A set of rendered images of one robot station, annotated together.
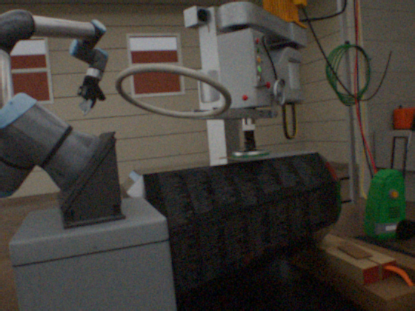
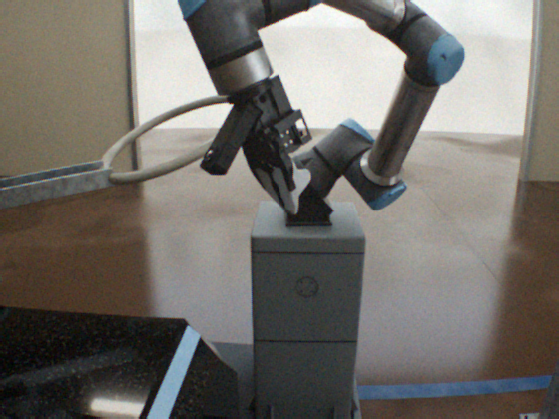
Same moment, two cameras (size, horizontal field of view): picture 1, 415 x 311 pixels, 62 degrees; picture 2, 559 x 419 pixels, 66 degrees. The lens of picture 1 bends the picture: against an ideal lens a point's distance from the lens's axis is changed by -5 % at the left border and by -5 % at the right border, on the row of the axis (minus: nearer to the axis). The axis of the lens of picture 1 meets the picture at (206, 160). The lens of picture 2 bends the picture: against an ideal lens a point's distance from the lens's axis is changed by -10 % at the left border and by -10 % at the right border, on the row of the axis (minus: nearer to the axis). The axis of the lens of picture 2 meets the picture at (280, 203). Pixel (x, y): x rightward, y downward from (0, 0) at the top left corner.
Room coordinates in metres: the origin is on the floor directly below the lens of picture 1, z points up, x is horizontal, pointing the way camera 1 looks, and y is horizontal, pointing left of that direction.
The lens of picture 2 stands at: (2.65, 0.89, 1.46)
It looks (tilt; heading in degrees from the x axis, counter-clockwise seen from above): 18 degrees down; 202
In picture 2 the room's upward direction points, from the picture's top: straight up
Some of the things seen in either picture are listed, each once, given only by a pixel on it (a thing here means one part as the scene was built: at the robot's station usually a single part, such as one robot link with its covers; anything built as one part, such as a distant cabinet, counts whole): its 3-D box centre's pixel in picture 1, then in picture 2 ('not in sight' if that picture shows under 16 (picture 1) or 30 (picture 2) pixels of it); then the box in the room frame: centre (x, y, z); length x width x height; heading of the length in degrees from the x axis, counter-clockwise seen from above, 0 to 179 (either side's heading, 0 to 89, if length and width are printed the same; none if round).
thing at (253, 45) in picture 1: (256, 60); not in sight; (1.94, -0.31, 1.41); 0.08 x 0.03 x 0.28; 146
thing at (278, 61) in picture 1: (273, 81); not in sight; (2.38, -0.49, 1.35); 0.74 x 0.23 x 0.49; 146
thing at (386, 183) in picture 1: (385, 186); not in sight; (2.99, -1.54, 0.43); 0.35 x 0.35 x 0.87; 0
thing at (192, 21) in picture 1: (196, 17); not in sight; (3.04, -0.02, 2.00); 0.20 x 0.18 x 0.15; 15
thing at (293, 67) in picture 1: (286, 78); not in sight; (2.61, -0.63, 1.39); 0.19 x 0.19 x 0.20
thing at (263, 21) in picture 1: (265, 32); not in sight; (2.35, -0.45, 1.66); 0.96 x 0.25 x 0.17; 146
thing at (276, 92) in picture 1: (273, 93); not in sight; (2.10, -0.42, 1.24); 0.15 x 0.10 x 0.15; 146
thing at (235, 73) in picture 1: (250, 75); not in sight; (2.13, -0.30, 1.36); 0.36 x 0.22 x 0.45; 146
